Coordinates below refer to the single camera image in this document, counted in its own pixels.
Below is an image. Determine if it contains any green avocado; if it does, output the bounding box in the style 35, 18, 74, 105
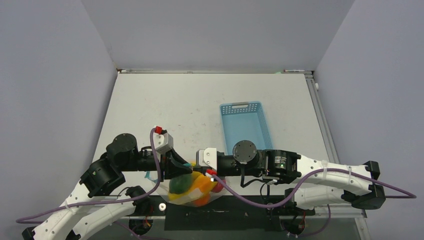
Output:
169, 174, 193, 195

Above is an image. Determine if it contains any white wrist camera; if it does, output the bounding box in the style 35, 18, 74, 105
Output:
196, 147, 218, 170
153, 126, 174, 155

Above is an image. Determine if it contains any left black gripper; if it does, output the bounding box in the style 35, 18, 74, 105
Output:
120, 147, 193, 182

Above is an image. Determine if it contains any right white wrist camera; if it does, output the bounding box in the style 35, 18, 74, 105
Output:
196, 147, 218, 170

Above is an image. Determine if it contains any aluminium rail frame right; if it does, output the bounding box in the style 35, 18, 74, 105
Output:
304, 71, 369, 220

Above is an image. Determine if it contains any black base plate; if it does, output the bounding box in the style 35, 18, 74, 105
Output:
128, 195, 316, 235

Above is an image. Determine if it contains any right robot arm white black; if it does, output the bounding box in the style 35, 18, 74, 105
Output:
197, 140, 387, 214

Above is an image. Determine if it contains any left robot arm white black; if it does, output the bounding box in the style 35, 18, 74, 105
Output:
22, 130, 193, 240

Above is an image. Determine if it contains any yellow lemon top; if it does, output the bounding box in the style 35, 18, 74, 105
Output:
167, 192, 187, 203

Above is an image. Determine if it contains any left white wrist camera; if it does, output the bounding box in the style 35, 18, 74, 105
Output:
153, 126, 174, 155

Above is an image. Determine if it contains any orange yellow mango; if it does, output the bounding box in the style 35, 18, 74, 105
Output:
189, 174, 217, 194

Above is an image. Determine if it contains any clear zip top bag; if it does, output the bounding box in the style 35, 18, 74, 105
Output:
145, 163, 226, 207

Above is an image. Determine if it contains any marker pen on edge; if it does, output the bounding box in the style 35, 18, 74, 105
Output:
283, 69, 307, 74

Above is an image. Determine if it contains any orange fruit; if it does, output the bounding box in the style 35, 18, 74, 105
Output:
192, 194, 211, 207

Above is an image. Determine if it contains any blue plastic basket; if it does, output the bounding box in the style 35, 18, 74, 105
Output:
219, 101, 274, 155

